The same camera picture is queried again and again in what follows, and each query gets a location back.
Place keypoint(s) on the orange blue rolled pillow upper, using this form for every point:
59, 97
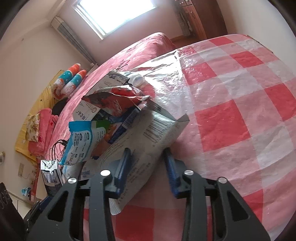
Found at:
65, 77

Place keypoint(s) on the red white checkered tablecloth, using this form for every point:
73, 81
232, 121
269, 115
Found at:
240, 99

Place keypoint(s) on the floral pillow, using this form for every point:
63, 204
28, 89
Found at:
32, 131

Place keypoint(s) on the yellow wooden headboard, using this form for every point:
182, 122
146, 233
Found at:
45, 100

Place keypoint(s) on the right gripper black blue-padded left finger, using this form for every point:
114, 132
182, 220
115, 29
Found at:
62, 219

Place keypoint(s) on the blue white snack wrapper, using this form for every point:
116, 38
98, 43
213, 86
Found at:
84, 136

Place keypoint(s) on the black garment on bed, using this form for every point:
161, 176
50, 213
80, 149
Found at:
59, 106

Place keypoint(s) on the brown wooden cabinet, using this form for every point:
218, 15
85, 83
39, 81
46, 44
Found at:
203, 19

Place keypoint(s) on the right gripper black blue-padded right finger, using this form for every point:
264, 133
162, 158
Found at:
214, 208

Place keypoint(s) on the bright window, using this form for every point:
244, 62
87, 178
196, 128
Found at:
104, 17

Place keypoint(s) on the red crumpled snack bag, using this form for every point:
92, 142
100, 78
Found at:
121, 99

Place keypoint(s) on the white printed paper bag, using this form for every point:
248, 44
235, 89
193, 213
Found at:
88, 106

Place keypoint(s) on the large white snack bag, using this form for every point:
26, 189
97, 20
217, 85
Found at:
153, 130

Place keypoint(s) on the silver black foil packet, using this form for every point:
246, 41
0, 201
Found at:
51, 175

